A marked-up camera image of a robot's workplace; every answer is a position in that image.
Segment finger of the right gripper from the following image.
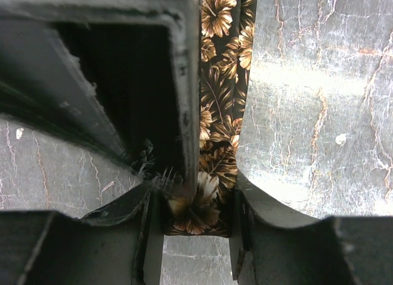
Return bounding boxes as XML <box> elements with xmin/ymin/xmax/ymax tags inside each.
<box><xmin>1</xmin><ymin>0</ymin><xmax>201</xmax><ymax>196</ymax></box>

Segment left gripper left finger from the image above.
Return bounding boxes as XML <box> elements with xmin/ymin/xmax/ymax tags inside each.
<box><xmin>1</xmin><ymin>183</ymin><xmax>164</xmax><ymax>284</ymax></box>

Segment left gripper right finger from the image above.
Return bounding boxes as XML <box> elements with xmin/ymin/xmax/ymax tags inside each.
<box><xmin>229</xmin><ymin>174</ymin><xmax>392</xmax><ymax>284</ymax></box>

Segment brown floral tie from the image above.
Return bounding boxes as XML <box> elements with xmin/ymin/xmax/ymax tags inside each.
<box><xmin>165</xmin><ymin>0</ymin><xmax>257</xmax><ymax>237</ymax></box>

